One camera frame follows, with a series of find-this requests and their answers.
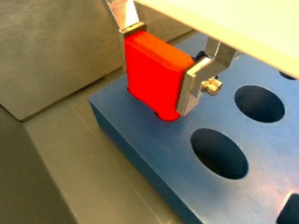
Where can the red square-circle peg object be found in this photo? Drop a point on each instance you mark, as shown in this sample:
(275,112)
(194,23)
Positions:
(155,66)

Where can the blue shape-sorting foam board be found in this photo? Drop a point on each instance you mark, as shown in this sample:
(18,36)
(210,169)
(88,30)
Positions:
(225,163)

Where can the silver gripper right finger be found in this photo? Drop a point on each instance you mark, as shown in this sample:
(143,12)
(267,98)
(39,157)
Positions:
(199,79)

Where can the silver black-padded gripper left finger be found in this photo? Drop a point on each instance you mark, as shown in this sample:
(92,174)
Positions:
(122,11)

